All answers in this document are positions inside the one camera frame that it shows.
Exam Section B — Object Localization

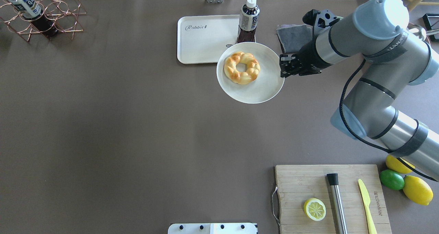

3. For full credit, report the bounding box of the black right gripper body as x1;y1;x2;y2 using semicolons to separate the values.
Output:
290;39;331;76

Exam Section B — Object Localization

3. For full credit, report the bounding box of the glazed twisted donut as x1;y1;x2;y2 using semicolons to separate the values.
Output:
224;51;261;85

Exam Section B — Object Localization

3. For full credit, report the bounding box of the white round plate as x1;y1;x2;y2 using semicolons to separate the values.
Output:
216;42;284;104

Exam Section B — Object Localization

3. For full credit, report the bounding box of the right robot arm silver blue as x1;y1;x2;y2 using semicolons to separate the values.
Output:
279;0;438;181

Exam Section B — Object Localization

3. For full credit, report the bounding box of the cream rabbit tray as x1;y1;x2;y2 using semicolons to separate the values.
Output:
177;14;239;64

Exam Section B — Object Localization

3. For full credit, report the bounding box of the grey folded cloth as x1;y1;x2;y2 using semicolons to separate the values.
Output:
276;24;312;53

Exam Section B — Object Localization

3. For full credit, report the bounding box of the standing dark tea bottle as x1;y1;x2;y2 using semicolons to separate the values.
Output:
236;0;260;43

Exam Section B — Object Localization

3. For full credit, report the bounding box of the steel ice scoop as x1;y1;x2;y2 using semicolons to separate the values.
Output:
407;24;427;41

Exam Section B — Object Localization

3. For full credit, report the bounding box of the steel black-tipped rod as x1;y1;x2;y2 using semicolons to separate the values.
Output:
326;173;348;234

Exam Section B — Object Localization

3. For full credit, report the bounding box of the wooden cutting board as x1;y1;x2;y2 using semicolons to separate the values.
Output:
275;165;392;234

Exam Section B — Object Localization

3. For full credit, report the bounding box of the yellow lemon far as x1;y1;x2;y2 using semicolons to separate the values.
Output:
385;155;413;174

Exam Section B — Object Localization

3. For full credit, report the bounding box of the yellow lemon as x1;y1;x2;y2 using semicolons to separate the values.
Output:
385;155;413;174
402;175;434;206

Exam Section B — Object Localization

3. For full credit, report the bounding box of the green lime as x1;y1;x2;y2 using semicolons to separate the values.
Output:
379;169;405;190

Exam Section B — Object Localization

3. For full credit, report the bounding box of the yellow plastic knife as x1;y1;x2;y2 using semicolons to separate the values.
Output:
358;179;378;234

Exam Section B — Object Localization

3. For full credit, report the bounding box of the half lemon slice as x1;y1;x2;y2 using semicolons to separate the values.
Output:
303;198;326;221

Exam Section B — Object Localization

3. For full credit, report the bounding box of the yellow lemon near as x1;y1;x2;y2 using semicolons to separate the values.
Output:
402;175;434;206

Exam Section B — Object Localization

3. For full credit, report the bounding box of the racked tea bottle upper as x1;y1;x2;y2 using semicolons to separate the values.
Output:
8;0;58;38

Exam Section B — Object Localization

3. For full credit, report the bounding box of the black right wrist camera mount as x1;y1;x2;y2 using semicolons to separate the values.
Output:
302;9;343;39

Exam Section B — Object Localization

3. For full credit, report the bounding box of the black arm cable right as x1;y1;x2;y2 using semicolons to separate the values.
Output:
339;59;439;180

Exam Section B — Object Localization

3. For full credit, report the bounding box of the white camera post base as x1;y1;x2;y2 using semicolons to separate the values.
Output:
167;222;259;234

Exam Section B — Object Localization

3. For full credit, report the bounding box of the copper wire bottle rack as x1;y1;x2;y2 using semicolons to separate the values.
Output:
1;0;87;42

